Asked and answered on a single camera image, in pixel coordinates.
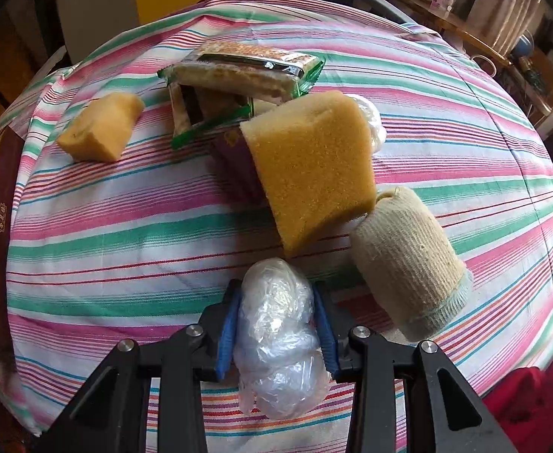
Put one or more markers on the wooden desk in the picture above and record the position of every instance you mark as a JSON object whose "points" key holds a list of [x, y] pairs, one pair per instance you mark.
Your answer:
{"points": [[451, 23]]}

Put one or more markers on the red cloth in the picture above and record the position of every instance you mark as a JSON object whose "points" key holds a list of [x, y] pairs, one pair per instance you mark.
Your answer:
{"points": [[531, 401]]}

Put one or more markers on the green cracker packet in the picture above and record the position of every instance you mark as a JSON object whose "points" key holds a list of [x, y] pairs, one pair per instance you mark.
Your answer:
{"points": [[238, 73], [187, 113]]}

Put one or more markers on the opened green cracker packet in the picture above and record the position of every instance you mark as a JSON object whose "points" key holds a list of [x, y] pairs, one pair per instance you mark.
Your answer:
{"points": [[187, 113]]}

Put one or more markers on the clear plastic bag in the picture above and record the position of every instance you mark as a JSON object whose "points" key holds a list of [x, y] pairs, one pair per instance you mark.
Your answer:
{"points": [[373, 122], [276, 330]]}

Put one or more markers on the large yellow sponge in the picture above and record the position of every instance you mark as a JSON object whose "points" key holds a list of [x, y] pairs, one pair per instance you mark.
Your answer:
{"points": [[309, 165]]}

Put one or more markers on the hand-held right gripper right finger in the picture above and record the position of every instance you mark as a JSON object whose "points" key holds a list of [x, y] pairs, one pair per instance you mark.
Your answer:
{"points": [[326, 335]]}

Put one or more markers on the beige cloth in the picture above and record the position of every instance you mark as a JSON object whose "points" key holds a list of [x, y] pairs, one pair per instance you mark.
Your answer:
{"points": [[408, 264]]}

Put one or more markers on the grey bed rail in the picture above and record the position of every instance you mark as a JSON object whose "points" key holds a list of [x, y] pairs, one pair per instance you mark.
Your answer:
{"points": [[380, 2]]}

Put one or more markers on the small yellow sponge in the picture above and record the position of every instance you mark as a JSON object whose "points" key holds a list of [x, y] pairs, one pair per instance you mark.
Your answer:
{"points": [[99, 127]]}

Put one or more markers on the striped bedsheet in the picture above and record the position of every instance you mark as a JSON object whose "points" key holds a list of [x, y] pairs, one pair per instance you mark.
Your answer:
{"points": [[116, 255]]}

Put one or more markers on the beige curtain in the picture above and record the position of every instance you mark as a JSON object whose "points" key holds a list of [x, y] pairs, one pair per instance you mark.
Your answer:
{"points": [[503, 4]]}

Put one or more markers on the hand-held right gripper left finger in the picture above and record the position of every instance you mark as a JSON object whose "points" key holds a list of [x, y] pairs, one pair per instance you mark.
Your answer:
{"points": [[227, 335]]}

